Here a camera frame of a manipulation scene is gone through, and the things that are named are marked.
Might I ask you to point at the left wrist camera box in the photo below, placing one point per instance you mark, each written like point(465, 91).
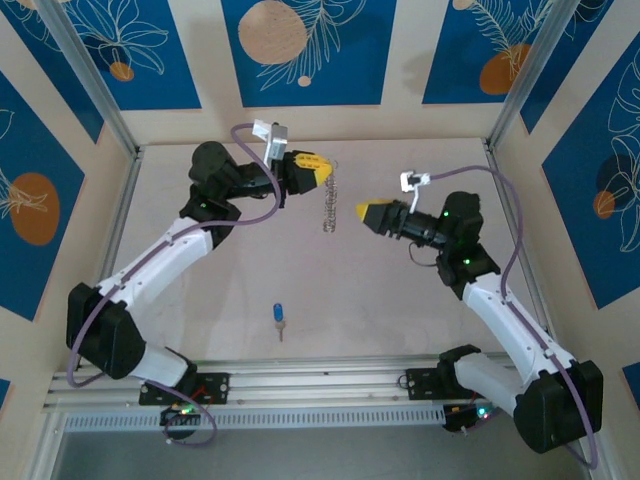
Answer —
point(277, 137)

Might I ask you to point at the long aluminium mounting rail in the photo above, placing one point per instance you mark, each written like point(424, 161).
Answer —
point(325, 387)

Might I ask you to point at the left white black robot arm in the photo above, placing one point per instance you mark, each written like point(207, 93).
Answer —
point(160, 255)

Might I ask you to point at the aluminium frame post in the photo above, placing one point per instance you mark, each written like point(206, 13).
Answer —
point(90, 70)
point(540, 70)

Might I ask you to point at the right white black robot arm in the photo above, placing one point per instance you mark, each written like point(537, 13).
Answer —
point(510, 325)

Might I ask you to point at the key with blue head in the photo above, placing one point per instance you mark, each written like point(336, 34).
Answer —
point(277, 312)

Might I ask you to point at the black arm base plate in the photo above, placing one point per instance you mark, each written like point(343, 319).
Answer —
point(420, 382)
point(215, 387)

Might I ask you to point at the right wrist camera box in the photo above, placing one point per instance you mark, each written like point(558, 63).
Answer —
point(407, 181)

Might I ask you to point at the aluminium table side rail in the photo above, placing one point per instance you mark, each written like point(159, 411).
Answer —
point(126, 200)
point(529, 280)

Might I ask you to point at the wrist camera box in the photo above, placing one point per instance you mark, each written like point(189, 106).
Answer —
point(277, 137)
point(407, 181)

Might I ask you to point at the black controller board with LED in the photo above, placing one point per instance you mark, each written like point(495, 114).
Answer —
point(457, 422)
point(172, 416)

